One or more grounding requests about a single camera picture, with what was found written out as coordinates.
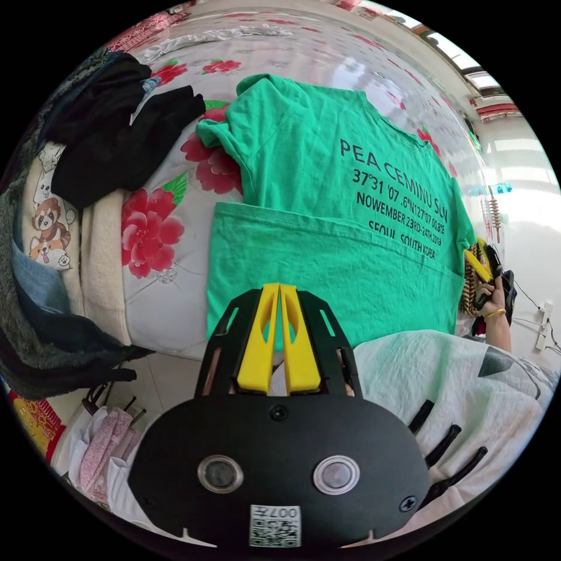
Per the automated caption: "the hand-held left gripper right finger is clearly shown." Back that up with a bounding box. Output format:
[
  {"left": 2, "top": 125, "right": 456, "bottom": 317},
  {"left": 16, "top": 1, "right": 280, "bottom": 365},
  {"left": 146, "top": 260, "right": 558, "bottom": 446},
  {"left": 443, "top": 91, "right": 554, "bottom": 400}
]
[{"left": 279, "top": 283, "right": 321, "bottom": 393}]

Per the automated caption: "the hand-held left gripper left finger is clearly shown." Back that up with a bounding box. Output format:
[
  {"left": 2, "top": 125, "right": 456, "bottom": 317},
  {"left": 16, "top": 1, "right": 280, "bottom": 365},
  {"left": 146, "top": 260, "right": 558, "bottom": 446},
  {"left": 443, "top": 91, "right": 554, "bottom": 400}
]
[{"left": 236, "top": 283, "right": 281, "bottom": 393}]

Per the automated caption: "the green t-shirt with black lettering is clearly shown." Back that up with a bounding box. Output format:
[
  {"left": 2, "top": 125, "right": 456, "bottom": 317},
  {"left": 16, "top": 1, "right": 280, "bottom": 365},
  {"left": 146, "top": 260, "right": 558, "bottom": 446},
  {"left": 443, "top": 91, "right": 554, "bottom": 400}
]
[{"left": 195, "top": 73, "right": 479, "bottom": 352}]

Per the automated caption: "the person's right forearm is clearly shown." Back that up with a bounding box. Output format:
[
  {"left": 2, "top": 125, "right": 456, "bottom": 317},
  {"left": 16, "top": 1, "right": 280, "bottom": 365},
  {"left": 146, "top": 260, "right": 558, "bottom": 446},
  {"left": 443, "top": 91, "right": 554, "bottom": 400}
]
[{"left": 483, "top": 308, "right": 514, "bottom": 353}]

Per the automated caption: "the person's right hand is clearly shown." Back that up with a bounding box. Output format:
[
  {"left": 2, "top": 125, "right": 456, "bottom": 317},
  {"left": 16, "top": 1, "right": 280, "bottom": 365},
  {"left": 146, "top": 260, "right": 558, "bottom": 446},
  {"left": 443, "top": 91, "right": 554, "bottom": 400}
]
[{"left": 478, "top": 283, "right": 509, "bottom": 314}]

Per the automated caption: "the yellow black striped cloth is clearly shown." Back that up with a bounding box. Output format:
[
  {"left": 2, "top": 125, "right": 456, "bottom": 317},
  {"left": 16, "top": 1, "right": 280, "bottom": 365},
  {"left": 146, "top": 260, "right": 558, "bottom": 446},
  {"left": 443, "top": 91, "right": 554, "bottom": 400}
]
[{"left": 458, "top": 257, "right": 483, "bottom": 318}]

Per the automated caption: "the white power strip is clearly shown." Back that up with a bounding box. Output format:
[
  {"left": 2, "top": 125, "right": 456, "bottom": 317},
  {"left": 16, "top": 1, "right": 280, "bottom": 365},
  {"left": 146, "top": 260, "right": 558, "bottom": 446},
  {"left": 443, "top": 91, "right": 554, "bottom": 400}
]
[{"left": 535, "top": 301, "right": 555, "bottom": 352}]

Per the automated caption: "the person's body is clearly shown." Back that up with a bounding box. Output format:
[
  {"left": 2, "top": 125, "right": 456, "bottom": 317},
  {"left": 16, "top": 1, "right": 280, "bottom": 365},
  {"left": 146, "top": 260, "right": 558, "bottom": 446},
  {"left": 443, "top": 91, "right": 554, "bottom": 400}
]
[{"left": 351, "top": 328, "right": 561, "bottom": 522}]

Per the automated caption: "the window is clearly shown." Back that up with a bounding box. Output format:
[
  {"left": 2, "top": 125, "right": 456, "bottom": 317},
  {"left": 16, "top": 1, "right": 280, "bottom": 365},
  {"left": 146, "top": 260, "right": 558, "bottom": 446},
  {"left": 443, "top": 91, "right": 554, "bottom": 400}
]
[{"left": 411, "top": 11, "right": 525, "bottom": 123}]

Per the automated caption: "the red and yellow carton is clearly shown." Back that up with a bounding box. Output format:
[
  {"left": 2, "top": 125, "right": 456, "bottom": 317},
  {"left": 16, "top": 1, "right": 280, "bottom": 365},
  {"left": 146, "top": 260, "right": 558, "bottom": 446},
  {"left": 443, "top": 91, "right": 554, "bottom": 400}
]
[{"left": 8, "top": 388, "right": 63, "bottom": 462}]

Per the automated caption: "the pile of clothes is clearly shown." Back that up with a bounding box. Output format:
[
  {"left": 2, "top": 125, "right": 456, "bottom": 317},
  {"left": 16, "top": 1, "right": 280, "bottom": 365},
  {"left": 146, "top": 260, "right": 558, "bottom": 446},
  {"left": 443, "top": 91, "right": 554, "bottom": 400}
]
[{"left": 0, "top": 47, "right": 207, "bottom": 400}]

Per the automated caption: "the bed with floral quilt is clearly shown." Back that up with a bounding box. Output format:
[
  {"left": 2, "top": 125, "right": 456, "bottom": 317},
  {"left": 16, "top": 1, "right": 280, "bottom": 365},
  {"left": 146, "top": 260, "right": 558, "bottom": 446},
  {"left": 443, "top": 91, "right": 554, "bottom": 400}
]
[{"left": 81, "top": 0, "right": 487, "bottom": 365}]

